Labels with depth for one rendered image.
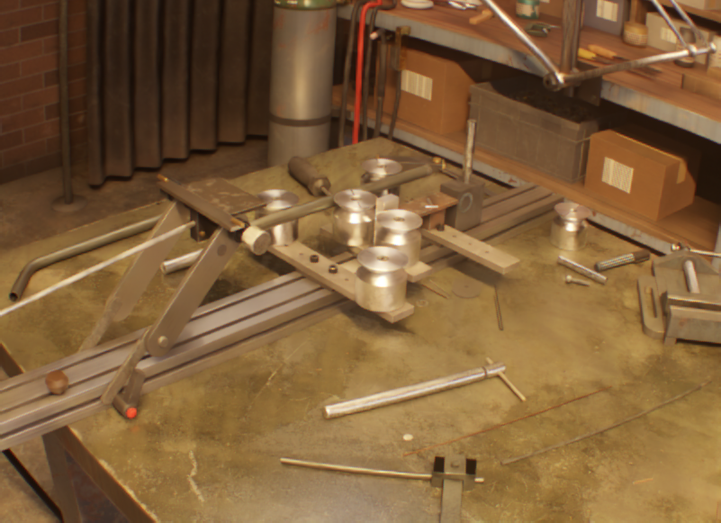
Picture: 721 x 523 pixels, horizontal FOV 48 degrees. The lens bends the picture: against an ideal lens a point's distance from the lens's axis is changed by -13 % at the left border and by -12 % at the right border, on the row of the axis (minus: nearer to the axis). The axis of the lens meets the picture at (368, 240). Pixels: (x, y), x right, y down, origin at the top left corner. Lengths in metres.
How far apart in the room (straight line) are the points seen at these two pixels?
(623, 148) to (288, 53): 1.10
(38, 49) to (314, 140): 1.35
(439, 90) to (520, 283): 1.71
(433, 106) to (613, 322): 1.82
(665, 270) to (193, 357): 0.60
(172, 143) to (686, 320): 2.90
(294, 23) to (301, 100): 0.26
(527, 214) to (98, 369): 0.61
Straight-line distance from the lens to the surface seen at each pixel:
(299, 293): 0.94
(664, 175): 2.34
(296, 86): 2.84
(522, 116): 2.57
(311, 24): 2.79
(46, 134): 3.77
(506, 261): 1.01
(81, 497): 1.15
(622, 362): 0.95
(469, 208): 1.09
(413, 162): 1.34
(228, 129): 3.80
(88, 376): 0.82
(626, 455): 0.82
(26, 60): 3.64
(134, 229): 1.13
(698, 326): 0.99
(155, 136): 3.53
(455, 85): 2.75
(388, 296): 0.88
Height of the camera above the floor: 1.38
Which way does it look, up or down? 26 degrees down
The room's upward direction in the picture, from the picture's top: 4 degrees clockwise
